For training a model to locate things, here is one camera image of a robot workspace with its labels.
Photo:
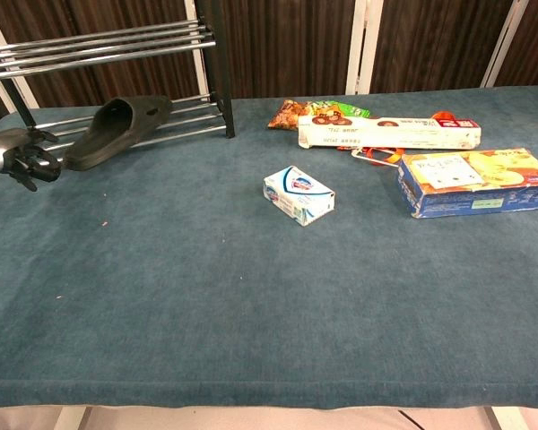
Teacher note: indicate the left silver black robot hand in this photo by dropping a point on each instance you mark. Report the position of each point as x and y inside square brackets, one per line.
[13, 152]

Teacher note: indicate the black rubber slipper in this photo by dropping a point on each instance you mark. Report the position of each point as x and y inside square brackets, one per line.
[112, 134]

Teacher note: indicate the black chrome shoe rack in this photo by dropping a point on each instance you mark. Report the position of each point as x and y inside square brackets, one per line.
[217, 89]

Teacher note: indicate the blue table cloth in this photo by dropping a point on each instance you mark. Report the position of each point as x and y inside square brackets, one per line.
[251, 291]

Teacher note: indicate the orange green snack bag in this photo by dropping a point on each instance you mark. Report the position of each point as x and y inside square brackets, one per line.
[291, 116]

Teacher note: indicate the white blue soap box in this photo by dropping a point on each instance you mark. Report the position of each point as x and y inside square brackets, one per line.
[298, 195]

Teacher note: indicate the brown slatted folding screen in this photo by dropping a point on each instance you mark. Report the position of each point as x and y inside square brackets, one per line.
[287, 45]

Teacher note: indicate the clear plastic badge holder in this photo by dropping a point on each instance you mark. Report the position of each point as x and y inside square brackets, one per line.
[361, 154]

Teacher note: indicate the long white cookie box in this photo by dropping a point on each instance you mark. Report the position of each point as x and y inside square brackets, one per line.
[385, 132]

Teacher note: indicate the orange blue cracker box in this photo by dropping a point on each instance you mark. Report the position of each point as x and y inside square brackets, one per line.
[475, 188]

